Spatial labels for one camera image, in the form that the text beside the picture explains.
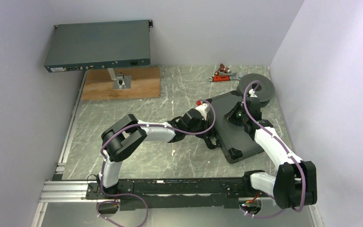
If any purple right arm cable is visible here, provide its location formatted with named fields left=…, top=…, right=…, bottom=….
left=242, top=80, right=307, bottom=213

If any grey metal bracket stand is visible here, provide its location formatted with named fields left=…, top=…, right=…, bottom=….
left=107, top=68, right=131, bottom=90

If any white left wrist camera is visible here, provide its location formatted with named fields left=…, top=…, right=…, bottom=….
left=195, top=100, right=211, bottom=120

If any black poker set case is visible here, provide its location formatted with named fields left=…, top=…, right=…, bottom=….
left=207, top=91, right=263, bottom=164

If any brown wooden board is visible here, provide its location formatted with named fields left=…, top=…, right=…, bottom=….
left=81, top=67, right=161, bottom=101

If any black filament spool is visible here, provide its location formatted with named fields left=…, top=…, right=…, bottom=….
left=236, top=73, right=275, bottom=108

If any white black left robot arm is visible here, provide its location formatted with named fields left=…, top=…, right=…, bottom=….
left=98, top=108, right=216, bottom=199

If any grey rack network switch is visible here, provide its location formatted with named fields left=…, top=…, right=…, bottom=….
left=43, top=19, right=154, bottom=72

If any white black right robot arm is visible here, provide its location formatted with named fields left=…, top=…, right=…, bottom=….
left=224, top=96, right=317, bottom=211

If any red grey clamp tool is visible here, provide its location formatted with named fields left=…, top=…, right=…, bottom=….
left=207, top=73, right=242, bottom=82

